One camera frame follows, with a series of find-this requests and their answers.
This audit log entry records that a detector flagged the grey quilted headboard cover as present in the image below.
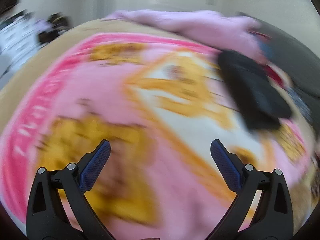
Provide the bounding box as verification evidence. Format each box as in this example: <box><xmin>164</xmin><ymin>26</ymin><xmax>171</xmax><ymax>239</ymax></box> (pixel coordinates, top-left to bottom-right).
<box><xmin>237</xmin><ymin>11</ymin><xmax>320</xmax><ymax>125</ymax></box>

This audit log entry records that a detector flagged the pink cartoon printed blanket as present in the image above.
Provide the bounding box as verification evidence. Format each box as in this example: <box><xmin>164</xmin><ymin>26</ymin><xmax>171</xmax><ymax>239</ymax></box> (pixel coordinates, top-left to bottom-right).
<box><xmin>0</xmin><ymin>32</ymin><xmax>315</xmax><ymax>233</ymax></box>

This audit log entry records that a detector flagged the white drawer cabinet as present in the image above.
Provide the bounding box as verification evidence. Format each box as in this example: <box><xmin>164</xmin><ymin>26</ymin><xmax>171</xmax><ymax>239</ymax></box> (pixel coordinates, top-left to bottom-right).
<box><xmin>0</xmin><ymin>11</ymin><xmax>40</xmax><ymax>63</ymax></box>

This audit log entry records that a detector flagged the pink quilt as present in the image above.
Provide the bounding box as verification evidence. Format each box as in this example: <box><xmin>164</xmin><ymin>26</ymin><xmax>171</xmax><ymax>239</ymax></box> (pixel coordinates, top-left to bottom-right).
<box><xmin>104</xmin><ymin>9</ymin><xmax>265</xmax><ymax>60</ymax></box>

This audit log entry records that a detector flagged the blue patterned cloth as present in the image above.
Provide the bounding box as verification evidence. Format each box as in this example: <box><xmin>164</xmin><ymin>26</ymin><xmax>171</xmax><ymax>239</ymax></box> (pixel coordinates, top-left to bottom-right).
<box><xmin>287</xmin><ymin>86</ymin><xmax>315</xmax><ymax>123</ymax></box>

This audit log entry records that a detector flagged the purple garment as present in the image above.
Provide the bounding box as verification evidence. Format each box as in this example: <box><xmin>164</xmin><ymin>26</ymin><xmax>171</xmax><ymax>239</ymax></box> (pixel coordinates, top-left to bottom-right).
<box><xmin>35</xmin><ymin>19</ymin><xmax>50</xmax><ymax>32</ymax></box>

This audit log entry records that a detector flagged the black leather jacket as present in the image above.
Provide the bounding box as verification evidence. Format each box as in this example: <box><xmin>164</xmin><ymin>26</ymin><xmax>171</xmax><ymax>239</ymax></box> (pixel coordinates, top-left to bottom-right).
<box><xmin>217</xmin><ymin>50</ymin><xmax>293</xmax><ymax>132</ymax></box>

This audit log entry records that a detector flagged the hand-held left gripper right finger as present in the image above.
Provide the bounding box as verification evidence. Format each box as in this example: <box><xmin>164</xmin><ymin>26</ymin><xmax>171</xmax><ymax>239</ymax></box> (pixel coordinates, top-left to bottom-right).
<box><xmin>211</xmin><ymin>139</ymin><xmax>293</xmax><ymax>240</ymax></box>

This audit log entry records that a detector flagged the dark clothes pile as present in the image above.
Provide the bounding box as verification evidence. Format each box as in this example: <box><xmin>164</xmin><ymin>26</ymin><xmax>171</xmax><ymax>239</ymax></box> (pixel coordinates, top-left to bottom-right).
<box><xmin>37</xmin><ymin>14</ymin><xmax>72</xmax><ymax>47</ymax></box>

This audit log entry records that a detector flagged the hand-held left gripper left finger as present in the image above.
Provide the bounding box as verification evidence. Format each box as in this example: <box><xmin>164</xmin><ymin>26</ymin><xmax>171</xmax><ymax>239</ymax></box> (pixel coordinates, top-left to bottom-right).
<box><xmin>26</xmin><ymin>139</ymin><xmax>118</xmax><ymax>240</ymax></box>

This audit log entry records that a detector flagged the blue pillow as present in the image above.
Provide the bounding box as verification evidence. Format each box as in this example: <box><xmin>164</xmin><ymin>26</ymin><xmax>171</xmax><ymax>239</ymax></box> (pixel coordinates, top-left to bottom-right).
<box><xmin>259</xmin><ymin>39</ymin><xmax>274</xmax><ymax>58</ymax></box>

